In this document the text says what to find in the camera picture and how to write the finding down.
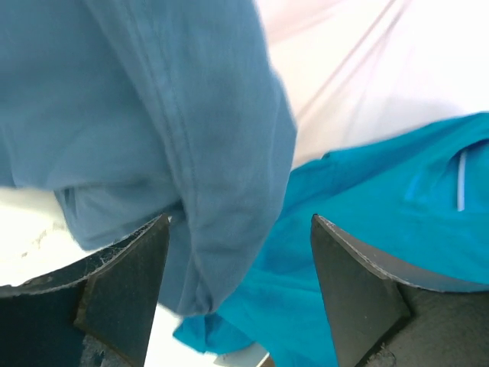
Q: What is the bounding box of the dark blue t-shirt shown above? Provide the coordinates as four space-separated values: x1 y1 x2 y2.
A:
1 1 296 316

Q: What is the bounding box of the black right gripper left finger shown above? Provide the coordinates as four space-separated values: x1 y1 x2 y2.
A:
1 215 169 367

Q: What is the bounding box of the teal t-shirt on rack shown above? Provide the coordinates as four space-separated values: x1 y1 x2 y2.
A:
174 112 488 366

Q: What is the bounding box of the light blue wire hanger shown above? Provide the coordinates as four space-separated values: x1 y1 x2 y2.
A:
456 150 468 212

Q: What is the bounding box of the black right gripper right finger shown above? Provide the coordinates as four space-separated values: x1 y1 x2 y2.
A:
311 215 488 366

